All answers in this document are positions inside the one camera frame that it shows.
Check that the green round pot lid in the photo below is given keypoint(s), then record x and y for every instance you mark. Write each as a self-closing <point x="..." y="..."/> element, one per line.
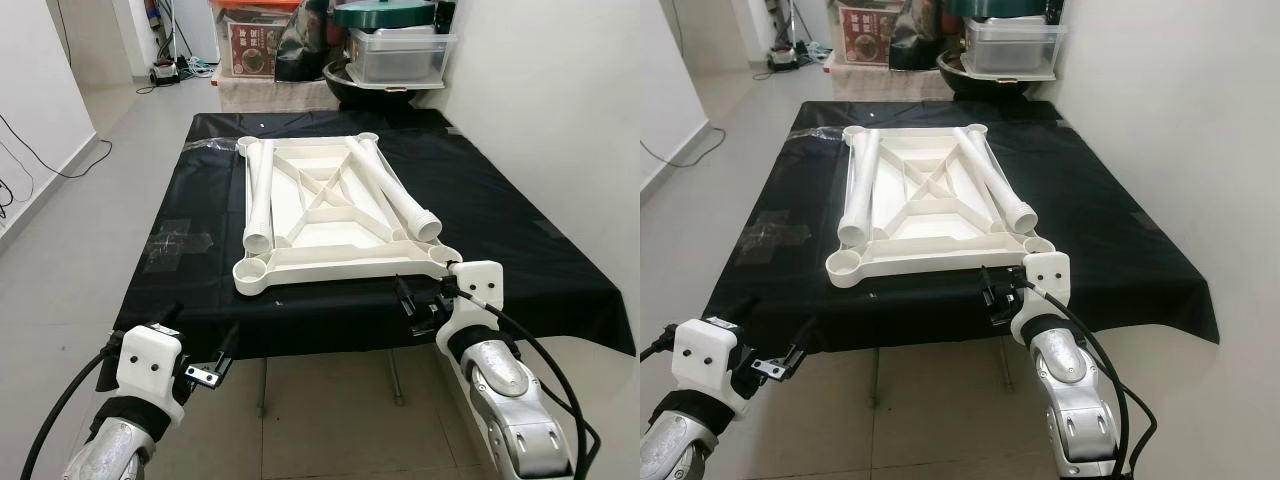
<point x="385" y="15"/>
<point x="1000" y="8"/>

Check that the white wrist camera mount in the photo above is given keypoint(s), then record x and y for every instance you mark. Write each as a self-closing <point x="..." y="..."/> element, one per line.
<point x="705" y="355"/>
<point x="1048" y="275"/>
<point x="480" y="285"/>
<point x="150" y="365"/>

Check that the grey metal table leg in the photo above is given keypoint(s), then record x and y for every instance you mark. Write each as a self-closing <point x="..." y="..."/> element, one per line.
<point x="262" y="385"/>
<point x="1005" y="365"/>
<point x="875" y="380"/>
<point x="395" y="378"/>

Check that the black plastic bag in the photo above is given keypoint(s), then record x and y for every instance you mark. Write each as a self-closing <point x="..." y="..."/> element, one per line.
<point x="915" y="45"/>
<point x="305" y="50"/>

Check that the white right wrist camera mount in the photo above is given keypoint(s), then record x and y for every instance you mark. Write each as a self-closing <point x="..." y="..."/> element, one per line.
<point x="1048" y="275"/>
<point x="480" y="285"/>

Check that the clear plastic storage box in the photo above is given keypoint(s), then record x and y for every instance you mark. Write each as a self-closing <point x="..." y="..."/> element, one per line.
<point x="400" y="58"/>
<point x="1015" y="50"/>

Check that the red printed carton box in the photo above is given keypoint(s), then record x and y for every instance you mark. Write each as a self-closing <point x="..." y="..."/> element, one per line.
<point x="250" y="50"/>
<point x="862" y="38"/>

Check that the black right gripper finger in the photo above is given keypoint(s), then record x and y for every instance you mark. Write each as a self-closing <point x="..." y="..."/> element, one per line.
<point x="990" y="285"/>
<point x="404" y="293"/>

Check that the clear tape patch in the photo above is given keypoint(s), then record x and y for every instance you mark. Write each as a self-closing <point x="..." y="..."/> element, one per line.
<point x="175" y="242"/>
<point x="775" y="232"/>

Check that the white plastic table leg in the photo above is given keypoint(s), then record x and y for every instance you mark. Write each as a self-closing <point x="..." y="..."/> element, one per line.
<point x="260" y="195"/>
<point x="862" y="190"/>
<point x="997" y="180"/>
<point x="395" y="185"/>

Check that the beige cloth covered bench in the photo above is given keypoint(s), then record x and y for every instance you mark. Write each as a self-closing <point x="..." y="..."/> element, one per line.
<point x="270" y="97"/>
<point x="880" y="85"/>

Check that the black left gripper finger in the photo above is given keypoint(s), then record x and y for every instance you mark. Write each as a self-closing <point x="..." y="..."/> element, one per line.
<point x="227" y="343"/>
<point x="168" y="315"/>
<point x="736" y="311"/>
<point x="801" y="342"/>

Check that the large black basin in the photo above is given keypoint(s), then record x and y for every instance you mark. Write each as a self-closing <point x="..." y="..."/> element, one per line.
<point x="980" y="85"/>
<point x="370" y="92"/>

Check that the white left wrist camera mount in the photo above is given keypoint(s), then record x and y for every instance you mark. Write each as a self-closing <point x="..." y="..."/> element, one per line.
<point x="705" y="355"/>
<point x="150" y="365"/>

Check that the black tablecloth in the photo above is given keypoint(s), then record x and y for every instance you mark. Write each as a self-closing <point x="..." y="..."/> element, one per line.
<point x="1100" y="200"/>
<point x="500" y="200"/>

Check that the clear tape strip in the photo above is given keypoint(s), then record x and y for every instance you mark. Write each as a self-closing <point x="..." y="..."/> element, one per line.
<point x="820" y="135"/>
<point x="215" y="145"/>

